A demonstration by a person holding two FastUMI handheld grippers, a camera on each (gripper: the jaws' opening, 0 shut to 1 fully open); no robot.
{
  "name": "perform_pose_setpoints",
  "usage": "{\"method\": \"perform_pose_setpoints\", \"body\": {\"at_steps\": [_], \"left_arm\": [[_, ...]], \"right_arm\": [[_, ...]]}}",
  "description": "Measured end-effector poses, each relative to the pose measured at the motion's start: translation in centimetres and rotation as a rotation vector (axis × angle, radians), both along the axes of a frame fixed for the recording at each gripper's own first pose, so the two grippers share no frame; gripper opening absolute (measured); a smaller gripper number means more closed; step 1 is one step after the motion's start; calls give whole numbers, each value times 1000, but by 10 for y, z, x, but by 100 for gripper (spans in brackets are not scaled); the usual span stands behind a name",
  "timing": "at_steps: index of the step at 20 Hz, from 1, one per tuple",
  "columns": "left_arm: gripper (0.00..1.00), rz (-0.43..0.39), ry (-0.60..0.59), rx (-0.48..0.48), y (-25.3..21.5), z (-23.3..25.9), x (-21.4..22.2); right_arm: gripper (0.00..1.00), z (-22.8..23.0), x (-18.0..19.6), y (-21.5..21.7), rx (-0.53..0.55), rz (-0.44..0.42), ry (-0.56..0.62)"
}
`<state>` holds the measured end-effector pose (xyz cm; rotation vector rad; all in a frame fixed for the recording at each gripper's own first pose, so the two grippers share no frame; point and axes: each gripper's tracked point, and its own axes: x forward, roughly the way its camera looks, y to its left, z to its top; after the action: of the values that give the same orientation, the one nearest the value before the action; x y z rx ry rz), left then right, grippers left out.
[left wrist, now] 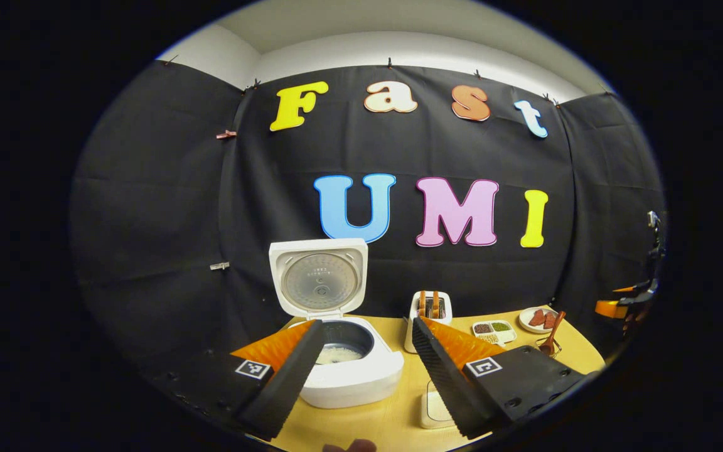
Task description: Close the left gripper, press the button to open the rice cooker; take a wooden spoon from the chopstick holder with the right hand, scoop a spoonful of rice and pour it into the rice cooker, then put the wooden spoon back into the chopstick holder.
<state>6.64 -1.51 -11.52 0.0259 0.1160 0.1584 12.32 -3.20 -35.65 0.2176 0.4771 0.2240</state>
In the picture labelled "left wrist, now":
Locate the black backdrop cloth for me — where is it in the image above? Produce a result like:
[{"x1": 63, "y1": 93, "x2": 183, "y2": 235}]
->
[{"x1": 70, "y1": 60, "x2": 667, "y2": 377}]

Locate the row of black binder clips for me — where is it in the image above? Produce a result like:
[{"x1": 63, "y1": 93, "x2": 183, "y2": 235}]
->
[{"x1": 164, "y1": 55, "x2": 616, "y2": 109}]

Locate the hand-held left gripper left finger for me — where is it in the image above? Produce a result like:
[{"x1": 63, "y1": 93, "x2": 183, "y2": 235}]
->
[{"x1": 148, "y1": 319, "x2": 327, "y2": 441}]

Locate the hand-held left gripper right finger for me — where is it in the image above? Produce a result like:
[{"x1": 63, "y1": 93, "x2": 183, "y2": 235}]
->
[{"x1": 412, "y1": 316, "x2": 598, "y2": 440}]

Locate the white toaster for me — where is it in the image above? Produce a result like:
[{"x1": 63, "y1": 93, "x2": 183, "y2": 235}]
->
[{"x1": 404, "y1": 291, "x2": 454, "y2": 353}]

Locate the white divided bean dish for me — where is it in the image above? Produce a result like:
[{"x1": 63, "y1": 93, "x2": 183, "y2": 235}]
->
[{"x1": 471, "y1": 320, "x2": 517, "y2": 347}]

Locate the white rice cooker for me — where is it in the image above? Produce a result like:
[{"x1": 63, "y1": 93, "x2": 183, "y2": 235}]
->
[{"x1": 269, "y1": 239, "x2": 405, "y2": 409}]

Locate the brown wooden spoon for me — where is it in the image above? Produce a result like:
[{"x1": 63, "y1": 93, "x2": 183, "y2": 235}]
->
[{"x1": 538, "y1": 311, "x2": 567, "y2": 353}]

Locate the white round plate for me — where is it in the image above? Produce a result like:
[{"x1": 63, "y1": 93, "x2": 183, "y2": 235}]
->
[{"x1": 518, "y1": 306, "x2": 560, "y2": 334}]

